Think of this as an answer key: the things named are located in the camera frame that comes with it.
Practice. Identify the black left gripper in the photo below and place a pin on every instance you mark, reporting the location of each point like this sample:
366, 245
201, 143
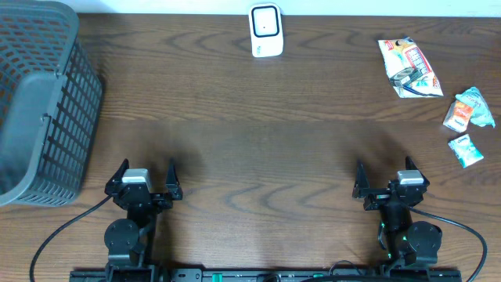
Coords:
142, 198

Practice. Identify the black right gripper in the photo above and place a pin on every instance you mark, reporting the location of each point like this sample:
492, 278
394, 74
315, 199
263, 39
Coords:
378, 196

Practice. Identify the teal white drink carton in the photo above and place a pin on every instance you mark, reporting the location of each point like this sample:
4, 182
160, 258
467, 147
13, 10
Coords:
466, 152

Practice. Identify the orange juice carton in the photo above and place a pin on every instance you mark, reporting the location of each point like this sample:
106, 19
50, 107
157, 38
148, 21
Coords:
458, 116

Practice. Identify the white blue snack bag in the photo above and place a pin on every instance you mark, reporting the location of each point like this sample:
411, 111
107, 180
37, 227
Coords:
399, 54

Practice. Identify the dark green round-label packet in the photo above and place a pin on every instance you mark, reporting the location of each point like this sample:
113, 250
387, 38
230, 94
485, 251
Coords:
405, 77

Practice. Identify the teal snack packet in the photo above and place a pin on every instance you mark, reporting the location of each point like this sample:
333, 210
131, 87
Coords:
481, 115

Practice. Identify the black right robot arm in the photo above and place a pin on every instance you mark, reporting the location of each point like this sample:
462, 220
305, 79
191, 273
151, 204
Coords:
410, 245

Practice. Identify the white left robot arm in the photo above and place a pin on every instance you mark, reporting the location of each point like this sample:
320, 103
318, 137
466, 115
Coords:
130, 240

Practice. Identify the white barcode scanner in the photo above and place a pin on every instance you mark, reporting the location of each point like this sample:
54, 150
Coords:
266, 30

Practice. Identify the grey plastic mesh basket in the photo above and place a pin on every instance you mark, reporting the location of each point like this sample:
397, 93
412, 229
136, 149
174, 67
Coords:
50, 102

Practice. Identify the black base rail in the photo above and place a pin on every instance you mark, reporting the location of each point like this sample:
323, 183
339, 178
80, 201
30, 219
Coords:
199, 275

